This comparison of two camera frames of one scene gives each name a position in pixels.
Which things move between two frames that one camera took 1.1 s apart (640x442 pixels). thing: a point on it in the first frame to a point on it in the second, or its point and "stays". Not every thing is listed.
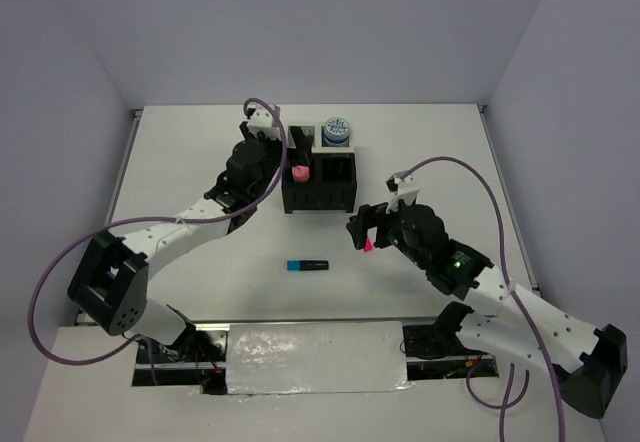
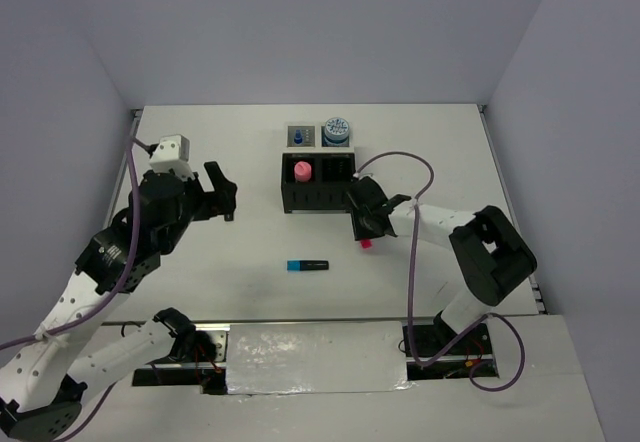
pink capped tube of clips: x=301 y=173 stays
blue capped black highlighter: x=305 y=265 stays
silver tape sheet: x=300 y=358 stays
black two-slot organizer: x=332 y=185 stays
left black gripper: x=301 y=154 to x=218 y=202
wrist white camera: x=261 y=119 to x=171 y=155
